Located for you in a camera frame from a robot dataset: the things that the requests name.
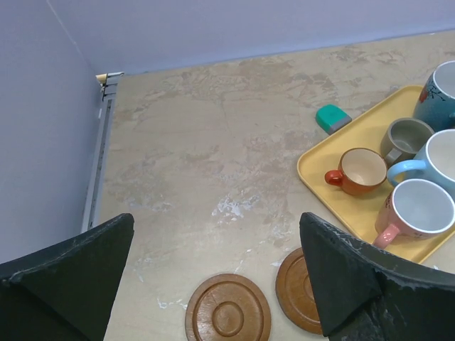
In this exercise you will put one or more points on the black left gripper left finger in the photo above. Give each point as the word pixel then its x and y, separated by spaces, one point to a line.
pixel 66 291

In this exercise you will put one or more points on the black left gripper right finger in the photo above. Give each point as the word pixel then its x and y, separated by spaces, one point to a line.
pixel 366 293

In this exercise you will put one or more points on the dark ringed wooden coaster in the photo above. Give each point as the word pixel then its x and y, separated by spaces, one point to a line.
pixel 228 307

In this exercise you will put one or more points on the light blue mug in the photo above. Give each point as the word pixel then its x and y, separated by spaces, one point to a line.
pixel 434 162

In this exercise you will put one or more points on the small orange cup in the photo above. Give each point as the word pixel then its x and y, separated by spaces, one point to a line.
pixel 359 171

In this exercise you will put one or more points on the small grey cup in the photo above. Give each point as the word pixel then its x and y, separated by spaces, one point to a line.
pixel 403 140

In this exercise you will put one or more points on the yellow plastic tray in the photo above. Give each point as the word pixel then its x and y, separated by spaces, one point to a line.
pixel 357 213

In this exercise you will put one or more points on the green whiteboard eraser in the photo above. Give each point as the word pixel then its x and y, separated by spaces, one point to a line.
pixel 331 118

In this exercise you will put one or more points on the dark teal floral mug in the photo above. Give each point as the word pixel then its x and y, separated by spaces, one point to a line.
pixel 435 105

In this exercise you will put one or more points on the pink handled mug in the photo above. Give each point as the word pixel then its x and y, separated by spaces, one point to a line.
pixel 416 208

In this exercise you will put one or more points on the aluminium table edge rail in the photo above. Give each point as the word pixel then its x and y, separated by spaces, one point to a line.
pixel 109 84

